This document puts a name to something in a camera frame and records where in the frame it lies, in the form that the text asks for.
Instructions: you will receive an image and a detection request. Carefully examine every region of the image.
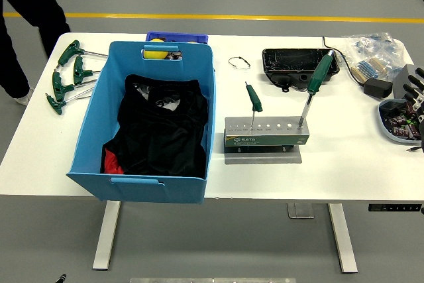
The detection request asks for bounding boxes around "dark blue plastic bin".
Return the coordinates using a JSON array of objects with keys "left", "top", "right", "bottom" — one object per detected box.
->
[{"left": 145, "top": 30, "right": 210, "bottom": 45}]

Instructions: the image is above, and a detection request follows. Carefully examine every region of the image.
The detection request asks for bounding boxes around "black garment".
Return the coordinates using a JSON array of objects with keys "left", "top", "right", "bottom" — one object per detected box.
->
[{"left": 100, "top": 74, "right": 210, "bottom": 178}]

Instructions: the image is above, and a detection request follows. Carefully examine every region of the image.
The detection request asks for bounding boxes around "large yellow ball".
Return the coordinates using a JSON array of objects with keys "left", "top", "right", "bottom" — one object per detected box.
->
[{"left": 142, "top": 38, "right": 167, "bottom": 60}]

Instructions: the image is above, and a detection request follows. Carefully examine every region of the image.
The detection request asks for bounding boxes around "small green T-handle hex key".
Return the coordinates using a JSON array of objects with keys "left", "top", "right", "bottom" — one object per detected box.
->
[{"left": 244, "top": 81, "right": 264, "bottom": 129}]

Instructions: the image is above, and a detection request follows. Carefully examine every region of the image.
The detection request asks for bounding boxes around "black power adapter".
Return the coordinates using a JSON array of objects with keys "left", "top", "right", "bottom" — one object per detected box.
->
[{"left": 362, "top": 78, "right": 394, "bottom": 101}]

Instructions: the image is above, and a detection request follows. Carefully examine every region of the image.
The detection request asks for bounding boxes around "black table control panel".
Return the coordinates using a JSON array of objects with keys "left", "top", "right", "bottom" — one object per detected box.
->
[{"left": 368, "top": 203, "right": 423, "bottom": 213}]

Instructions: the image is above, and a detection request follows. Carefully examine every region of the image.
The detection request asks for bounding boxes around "black plastic tray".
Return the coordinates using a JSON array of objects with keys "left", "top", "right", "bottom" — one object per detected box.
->
[{"left": 261, "top": 47, "right": 341, "bottom": 93}]

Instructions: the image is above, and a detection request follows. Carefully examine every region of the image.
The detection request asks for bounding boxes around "small metal floor plate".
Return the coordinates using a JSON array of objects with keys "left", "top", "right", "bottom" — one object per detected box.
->
[{"left": 286, "top": 202, "right": 315, "bottom": 220}]

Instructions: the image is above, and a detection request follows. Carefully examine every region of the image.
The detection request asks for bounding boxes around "light blue storage box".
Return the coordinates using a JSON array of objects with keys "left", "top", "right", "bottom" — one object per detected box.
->
[{"left": 65, "top": 40, "right": 218, "bottom": 205}]

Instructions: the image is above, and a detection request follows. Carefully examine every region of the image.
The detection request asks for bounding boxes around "light blue bowl of parts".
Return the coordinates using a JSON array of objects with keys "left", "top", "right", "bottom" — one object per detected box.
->
[{"left": 378, "top": 98, "right": 424, "bottom": 145}]

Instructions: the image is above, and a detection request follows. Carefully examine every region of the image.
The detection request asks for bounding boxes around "grey box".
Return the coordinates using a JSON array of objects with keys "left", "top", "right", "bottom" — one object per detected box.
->
[{"left": 392, "top": 63, "right": 418, "bottom": 100}]

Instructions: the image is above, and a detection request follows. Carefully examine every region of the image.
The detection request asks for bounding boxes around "red cloth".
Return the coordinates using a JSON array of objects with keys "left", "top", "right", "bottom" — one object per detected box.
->
[{"left": 104, "top": 150, "right": 125, "bottom": 175}]

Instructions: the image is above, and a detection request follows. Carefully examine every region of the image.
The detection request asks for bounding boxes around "black power cord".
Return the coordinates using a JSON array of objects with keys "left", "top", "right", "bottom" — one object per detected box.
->
[{"left": 322, "top": 36, "right": 367, "bottom": 87}]

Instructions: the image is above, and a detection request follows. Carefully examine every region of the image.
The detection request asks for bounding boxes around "large green T-handle hex key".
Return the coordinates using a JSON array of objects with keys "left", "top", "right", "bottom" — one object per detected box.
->
[{"left": 299, "top": 49, "right": 335, "bottom": 128}]

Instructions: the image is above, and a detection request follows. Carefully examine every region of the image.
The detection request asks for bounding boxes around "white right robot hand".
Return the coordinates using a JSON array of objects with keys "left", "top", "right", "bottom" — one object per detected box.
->
[{"left": 401, "top": 67, "right": 424, "bottom": 125}]

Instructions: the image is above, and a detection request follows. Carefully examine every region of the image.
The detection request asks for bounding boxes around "thin wire ring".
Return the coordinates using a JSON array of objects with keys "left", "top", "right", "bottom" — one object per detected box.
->
[{"left": 227, "top": 55, "right": 252, "bottom": 72}]

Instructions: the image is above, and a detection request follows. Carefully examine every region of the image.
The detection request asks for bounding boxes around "white table leg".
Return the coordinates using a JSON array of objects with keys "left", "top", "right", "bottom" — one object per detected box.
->
[
  {"left": 91, "top": 200, "right": 122, "bottom": 271},
  {"left": 327, "top": 202, "right": 359, "bottom": 274}
]

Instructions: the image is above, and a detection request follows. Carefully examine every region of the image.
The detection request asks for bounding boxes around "tan resistor strip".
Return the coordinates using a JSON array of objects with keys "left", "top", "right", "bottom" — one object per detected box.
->
[{"left": 350, "top": 57, "right": 387, "bottom": 82}]

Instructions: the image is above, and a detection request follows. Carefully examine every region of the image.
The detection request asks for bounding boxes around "clear bag of blue resistors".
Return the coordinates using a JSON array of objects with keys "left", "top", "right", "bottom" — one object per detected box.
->
[{"left": 343, "top": 32, "right": 407, "bottom": 80}]

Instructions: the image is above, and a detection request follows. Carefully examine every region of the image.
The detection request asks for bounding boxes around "grey metal hex key stand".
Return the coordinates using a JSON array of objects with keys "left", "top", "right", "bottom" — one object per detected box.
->
[{"left": 223, "top": 116, "right": 311, "bottom": 165}]

